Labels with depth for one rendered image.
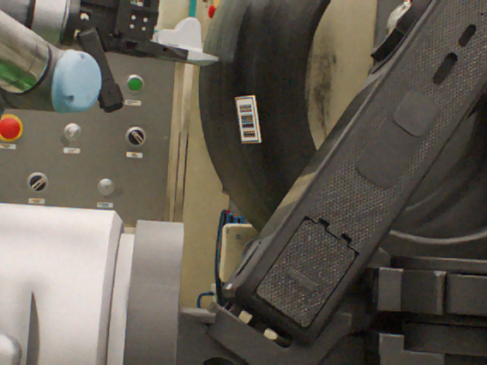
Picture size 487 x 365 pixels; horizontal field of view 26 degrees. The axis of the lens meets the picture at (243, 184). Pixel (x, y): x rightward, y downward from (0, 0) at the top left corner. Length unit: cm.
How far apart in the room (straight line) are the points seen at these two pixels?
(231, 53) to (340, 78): 43
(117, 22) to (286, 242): 114
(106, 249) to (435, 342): 8
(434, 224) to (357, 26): 36
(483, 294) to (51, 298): 10
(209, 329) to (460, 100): 9
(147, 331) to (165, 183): 180
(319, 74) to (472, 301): 153
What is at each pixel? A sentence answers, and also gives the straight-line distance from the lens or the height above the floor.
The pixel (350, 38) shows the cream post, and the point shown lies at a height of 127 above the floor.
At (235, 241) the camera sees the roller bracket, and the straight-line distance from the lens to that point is 172.
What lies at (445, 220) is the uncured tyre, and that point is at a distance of 174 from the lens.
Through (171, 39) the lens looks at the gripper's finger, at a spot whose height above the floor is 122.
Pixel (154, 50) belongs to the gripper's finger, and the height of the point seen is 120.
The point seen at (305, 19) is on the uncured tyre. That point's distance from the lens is 137.
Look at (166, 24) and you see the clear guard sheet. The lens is 204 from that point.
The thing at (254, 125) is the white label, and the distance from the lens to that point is 135.
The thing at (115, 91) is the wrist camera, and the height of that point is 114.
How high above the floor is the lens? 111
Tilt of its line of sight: 3 degrees down
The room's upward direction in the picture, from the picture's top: 4 degrees clockwise
